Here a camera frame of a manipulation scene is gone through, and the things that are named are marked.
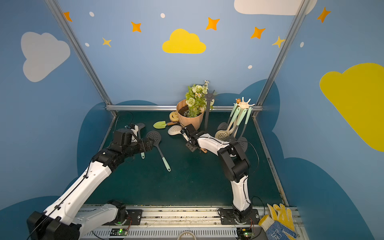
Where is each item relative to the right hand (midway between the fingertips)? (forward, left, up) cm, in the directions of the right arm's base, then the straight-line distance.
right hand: (196, 141), depth 99 cm
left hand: (-13, +24, +18) cm, 33 cm away
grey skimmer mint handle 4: (+3, +29, -2) cm, 29 cm away
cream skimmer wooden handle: (+9, +16, -1) cm, 18 cm away
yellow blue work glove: (-45, -43, -4) cm, 63 cm away
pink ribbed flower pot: (+11, 0, +8) cm, 13 cm away
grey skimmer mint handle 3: (-5, -28, +10) cm, 30 cm away
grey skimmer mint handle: (+7, -17, +9) cm, 21 cm away
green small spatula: (+17, +28, -4) cm, 33 cm away
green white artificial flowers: (+17, +2, +22) cm, 28 cm away
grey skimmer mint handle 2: (-4, -22, +12) cm, 25 cm away
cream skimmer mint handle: (-1, -17, +10) cm, 19 cm away
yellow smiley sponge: (+24, +19, -1) cm, 30 cm away
